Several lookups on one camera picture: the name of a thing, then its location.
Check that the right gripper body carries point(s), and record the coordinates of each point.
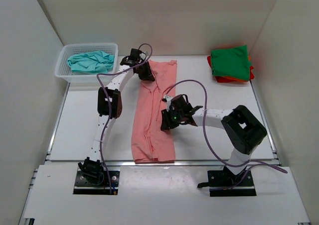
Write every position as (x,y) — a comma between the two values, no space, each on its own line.
(173,117)

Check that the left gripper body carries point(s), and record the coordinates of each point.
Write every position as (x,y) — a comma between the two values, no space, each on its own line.
(144,72)

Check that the pink t shirt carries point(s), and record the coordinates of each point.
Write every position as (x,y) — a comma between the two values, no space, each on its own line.
(149,143)

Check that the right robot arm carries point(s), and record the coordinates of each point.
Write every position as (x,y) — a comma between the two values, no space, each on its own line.
(242,127)

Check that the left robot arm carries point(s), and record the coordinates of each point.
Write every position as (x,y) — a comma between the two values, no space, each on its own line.
(109,108)

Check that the teal t shirt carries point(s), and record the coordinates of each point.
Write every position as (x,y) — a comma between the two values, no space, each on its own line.
(91,62)

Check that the green folded t shirt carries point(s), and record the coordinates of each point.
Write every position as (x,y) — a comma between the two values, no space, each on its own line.
(231,62)

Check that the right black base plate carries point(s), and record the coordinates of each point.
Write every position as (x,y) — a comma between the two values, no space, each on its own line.
(222,184)

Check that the aluminium table rail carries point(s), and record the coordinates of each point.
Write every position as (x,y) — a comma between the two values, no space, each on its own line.
(178,163)

